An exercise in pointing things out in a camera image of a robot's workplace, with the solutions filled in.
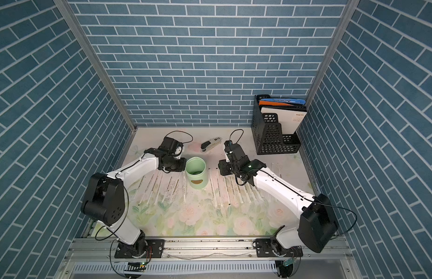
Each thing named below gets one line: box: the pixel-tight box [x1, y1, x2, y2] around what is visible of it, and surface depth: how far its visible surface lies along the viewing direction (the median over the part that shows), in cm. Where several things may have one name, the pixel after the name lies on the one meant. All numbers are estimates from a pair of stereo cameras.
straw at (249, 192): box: [244, 181, 254, 203], surface depth 91 cm
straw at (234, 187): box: [230, 177, 241, 205], surface depth 91 cm
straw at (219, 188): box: [216, 169, 224, 208], surface depth 93 cm
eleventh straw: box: [161, 175, 174, 205], surface depth 93 cm
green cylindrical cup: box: [185, 156, 209, 191], surface depth 88 cm
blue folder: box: [260, 98, 306, 104], surface depth 96 cm
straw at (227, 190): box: [222, 175, 232, 206], surface depth 93 cm
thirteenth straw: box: [153, 173, 165, 206], surface depth 93 cm
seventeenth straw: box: [182, 171, 187, 204], surface depth 91 cm
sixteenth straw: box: [169, 174, 182, 205], surface depth 93 cm
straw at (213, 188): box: [208, 167, 219, 209], surface depth 93 cm
